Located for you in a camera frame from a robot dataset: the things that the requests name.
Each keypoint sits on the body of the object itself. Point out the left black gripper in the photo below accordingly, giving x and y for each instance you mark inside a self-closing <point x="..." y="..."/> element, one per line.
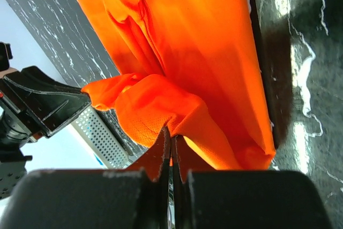
<point x="32" y="103"/>

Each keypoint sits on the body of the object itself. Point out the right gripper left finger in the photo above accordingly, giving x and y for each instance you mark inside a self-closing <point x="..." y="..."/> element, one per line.
<point x="135" y="197"/>

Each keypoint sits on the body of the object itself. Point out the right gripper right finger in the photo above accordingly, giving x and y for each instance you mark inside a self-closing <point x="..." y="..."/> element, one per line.
<point x="207" y="198"/>

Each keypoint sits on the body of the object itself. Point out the orange t-shirt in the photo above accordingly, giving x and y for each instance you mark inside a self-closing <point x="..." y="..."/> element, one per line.
<point x="190" y="66"/>

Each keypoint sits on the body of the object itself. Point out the white plastic laundry basket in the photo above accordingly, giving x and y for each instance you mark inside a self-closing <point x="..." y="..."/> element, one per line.
<point x="99" y="141"/>

